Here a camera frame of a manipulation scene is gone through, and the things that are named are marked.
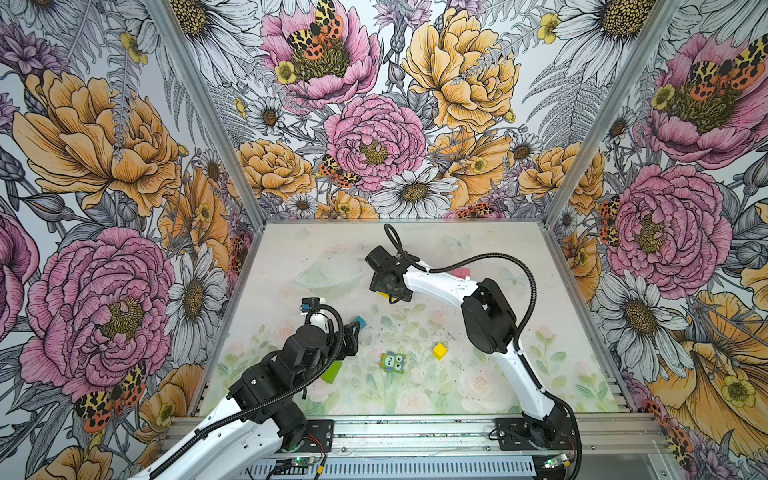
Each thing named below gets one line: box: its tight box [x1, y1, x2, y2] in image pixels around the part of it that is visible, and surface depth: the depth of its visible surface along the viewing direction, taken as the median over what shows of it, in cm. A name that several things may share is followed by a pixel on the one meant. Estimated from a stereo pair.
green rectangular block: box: [321, 361, 343, 384], surface depth 85 cm
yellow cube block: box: [432, 343, 448, 361], surface depth 89 cm
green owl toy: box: [380, 351, 405, 373], surface depth 87 cm
